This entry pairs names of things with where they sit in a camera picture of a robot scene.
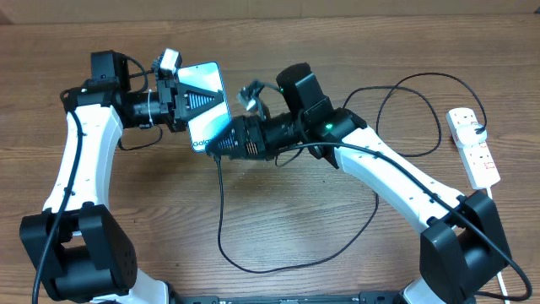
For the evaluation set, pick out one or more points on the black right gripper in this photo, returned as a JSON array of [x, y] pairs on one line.
[[239, 127]]

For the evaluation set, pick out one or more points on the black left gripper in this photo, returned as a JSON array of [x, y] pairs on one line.
[[177, 112]]

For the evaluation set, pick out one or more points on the blue Samsung smartphone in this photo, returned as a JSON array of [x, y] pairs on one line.
[[208, 125]]

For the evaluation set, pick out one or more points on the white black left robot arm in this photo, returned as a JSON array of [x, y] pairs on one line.
[[79, 251]]

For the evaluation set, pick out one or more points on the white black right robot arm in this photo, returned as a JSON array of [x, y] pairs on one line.
[[462, 240]]

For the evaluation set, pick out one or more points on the white charger plug adapter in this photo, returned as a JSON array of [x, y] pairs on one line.
[[470, 135]]

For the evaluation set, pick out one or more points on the white power strip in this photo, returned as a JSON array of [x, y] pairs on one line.
[[477, 160]]

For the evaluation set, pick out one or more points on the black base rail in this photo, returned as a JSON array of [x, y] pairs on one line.
[[364, 297]]

